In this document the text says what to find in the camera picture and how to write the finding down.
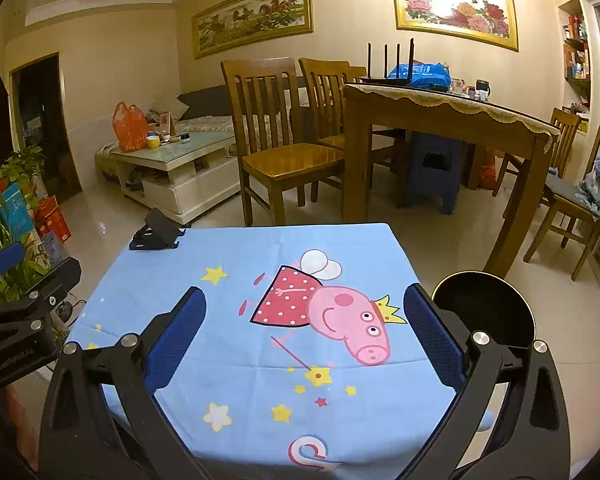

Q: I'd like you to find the black router with antennas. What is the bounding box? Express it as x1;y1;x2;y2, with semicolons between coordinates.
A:
359;40;450;93

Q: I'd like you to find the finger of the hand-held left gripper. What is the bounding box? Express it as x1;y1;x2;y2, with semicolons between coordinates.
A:
0;256;83;342
0;241;26;282

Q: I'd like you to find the wooden dining table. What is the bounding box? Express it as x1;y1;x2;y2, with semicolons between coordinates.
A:
342;82;562;282

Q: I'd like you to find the red gift box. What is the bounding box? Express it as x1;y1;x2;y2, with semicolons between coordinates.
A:
34;195;74;245

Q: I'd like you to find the cream lace table cover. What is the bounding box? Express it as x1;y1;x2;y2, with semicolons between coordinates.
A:
342;82;562;155

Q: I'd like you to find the red bag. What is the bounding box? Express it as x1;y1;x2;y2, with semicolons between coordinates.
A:
479;146;500;192

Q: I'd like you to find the dark sofa cushion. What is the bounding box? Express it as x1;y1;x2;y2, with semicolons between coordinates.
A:
176;84;232;122

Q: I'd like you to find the green potted plant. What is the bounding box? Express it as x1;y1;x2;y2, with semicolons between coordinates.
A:
0;145;52;303

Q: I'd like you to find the blue plastic stool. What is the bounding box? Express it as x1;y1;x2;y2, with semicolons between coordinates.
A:
401;131;464;217

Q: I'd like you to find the black phone stand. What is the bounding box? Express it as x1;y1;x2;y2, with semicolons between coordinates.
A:
128;208;187;252

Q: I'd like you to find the black trash bin gold rim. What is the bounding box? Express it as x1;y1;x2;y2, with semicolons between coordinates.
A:
431;270;537;352

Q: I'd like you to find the wall shelf with goods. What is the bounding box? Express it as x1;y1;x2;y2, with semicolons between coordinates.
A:
557;0;594;133

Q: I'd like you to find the orange plastic bag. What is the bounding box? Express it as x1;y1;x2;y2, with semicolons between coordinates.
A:
111;101;149;154

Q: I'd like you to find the blue cartoon printed cloth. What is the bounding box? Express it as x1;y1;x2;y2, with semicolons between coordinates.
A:
65;223;497;480

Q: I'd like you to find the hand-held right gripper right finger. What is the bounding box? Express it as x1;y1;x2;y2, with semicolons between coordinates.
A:
394;282;572;480

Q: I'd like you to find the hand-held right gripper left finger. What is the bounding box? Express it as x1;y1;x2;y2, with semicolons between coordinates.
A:
39;286;209;480

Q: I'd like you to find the wooden slat-back chair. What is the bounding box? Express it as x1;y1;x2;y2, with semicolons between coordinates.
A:
298;57;412;203
492;108;583;199
220;57;347;227

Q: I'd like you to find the framed floral painting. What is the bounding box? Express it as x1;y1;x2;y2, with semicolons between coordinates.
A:
390;0;520;54

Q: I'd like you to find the blue gift box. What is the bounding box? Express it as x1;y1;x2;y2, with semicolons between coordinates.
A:
0;181;37;257

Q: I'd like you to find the blue plastic bag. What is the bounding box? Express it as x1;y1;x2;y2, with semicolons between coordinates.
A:
387;62;452;92

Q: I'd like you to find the wooden chair with cushion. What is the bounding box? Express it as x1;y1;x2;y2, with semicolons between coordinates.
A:
522;125;600;282

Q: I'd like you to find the white glass-top coffee table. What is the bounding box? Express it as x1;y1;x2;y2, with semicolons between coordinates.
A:
94;127;242;227

